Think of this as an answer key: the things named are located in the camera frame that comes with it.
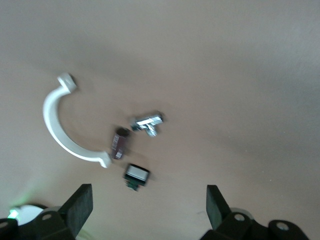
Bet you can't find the white half-ring pipe clamp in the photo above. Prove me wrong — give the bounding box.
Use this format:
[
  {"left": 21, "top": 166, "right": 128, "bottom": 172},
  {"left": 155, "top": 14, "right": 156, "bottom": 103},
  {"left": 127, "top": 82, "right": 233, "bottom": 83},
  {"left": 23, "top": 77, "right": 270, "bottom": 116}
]
[{"left": 42, "top": 72, "right": 113, "bottom": 169}]

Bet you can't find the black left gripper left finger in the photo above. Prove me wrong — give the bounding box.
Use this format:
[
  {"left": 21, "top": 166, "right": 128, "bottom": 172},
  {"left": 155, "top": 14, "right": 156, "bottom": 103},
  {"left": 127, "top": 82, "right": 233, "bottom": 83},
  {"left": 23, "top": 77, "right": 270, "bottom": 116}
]
[{"left": 37, "top": 183, "right": 94, "bottom": 240}]

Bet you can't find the small brown rectangular block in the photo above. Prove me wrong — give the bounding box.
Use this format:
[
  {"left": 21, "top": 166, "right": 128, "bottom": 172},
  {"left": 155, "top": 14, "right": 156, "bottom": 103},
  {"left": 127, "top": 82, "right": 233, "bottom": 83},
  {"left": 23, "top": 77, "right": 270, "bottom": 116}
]
[{"left": 109, "top": 127, "right": 130, "bottom": 160}]

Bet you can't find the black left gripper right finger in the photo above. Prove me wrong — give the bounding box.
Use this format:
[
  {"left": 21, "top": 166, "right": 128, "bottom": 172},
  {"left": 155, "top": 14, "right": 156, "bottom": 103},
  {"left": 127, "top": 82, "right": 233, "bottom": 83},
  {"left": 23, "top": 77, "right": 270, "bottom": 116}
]
[{"left": 206, "top": 184, "right": 254, "bottom": 240}]

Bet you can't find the silver metal fitting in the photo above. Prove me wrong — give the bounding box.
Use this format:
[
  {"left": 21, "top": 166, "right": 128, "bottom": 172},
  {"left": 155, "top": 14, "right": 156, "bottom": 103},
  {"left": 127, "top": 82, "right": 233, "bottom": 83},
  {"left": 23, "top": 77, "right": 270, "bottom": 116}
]
[{"left": 130, "top": 111, "right": 166, "bottom": 138}]

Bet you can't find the square white-faced push button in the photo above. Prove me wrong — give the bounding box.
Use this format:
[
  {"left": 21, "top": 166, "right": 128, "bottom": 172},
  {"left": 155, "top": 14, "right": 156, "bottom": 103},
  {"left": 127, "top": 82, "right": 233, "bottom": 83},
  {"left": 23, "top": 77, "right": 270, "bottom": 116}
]
[{"left": 122, "top": 163, "right": 152, "bottom": 193}]

